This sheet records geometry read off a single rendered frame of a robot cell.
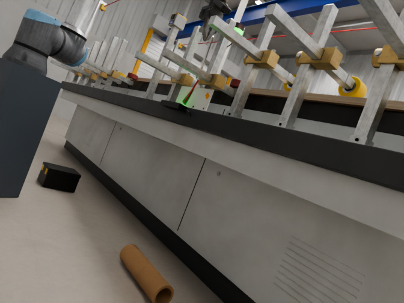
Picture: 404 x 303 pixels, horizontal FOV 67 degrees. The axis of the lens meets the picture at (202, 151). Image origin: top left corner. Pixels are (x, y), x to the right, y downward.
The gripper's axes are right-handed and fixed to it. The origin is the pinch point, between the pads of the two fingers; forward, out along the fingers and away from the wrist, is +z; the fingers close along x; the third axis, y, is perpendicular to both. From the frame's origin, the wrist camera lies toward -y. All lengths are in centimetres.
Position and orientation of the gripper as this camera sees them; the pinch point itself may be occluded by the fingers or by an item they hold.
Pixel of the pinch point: (206, 38)
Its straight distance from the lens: 143.7
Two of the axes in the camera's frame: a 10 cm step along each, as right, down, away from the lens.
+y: -5.7, -2.3, 7.9
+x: -7.3, -2.8, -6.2
